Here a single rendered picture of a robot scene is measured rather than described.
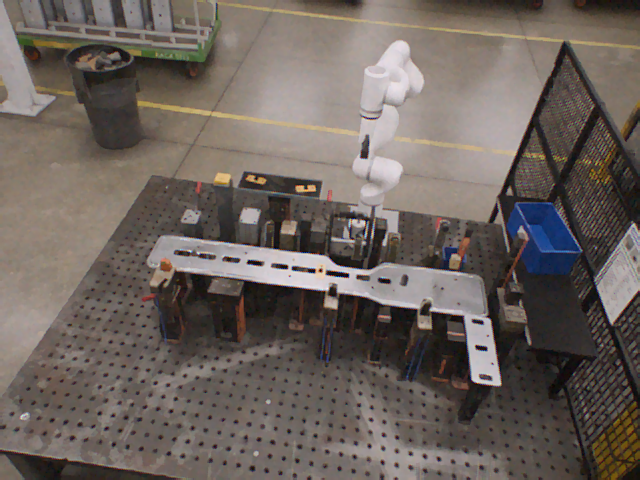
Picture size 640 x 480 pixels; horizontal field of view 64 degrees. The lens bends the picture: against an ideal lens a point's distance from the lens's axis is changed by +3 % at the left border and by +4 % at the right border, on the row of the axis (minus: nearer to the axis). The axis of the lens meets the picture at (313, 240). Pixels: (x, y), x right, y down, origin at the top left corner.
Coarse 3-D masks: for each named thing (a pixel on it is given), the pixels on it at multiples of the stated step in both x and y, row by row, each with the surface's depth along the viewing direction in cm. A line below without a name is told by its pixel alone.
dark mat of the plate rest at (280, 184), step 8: (264, 176) 224; (272, 176) 225; (280, 176) 225; (240, 184) 219; (248, 184) 219; (256, 184) 220; (264, 184) 220; (272, 184) 220; (280, 184) 221; (288, 184) 221; (296, 184) 221; (304, 184) 222; (312, 184) 222; (320, 184) 222; (280, 192) 217; (288, 192) 217; (296, 192) 217; (304, 192) 218; (312, 192) 218; (320, 192) 218
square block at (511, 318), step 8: (504, 312) 189; (512, 312) 189; (520, 312) 189; (496, 320) 197; (504, 320) 187; (512, 320) 186; (520, 320) 186; (496, 328) 196; (504, 328) 189; (512, 328) 188; (520, 328) 188; (496, 336) 195; (504, 336) 193; (512, 336) 192; (496, 344) 197; (504, 344) 196; (512, 344) 195; (504, 352) 199; (504, 360) 203
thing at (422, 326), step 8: (416, 312) 189; (416, 320) 187; (424, 320) 185; (416, 328) 185; (424, 328) 183; (416, 336) 187; (424, 336) 186; (408, 344) 201; (416, 344) 190; (424, 344) 189; (408, 352) 201; (416, 352) 195; (400, 360) 212; (408, 360) 199; (416, 360) 196; (400, 368) 209; (408, 368) 202; (416, 368) 201; (400, 376) 206; (408, 376) 206
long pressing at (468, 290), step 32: (160, 256) 207; (192, 256) 208; (224, 256) 209; (256, 256) 210; (288, 256) 211; (320, 256) 212; (320, 288) 200; (352, 288) 200; (384, 288) 201; (416, 288) 202; (448, 288) 203; (480, 288) 205
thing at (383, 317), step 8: (384, 312) 194; (376, 320) 199; (384, 320) 191; (376, 328) 196; (384, 328) 193; (376, 336) 197; (384, 336) 196; (376, 344) 202; (368, 352) 213; (376, 352) 206; (368, 360) 210; (376, 360) 209
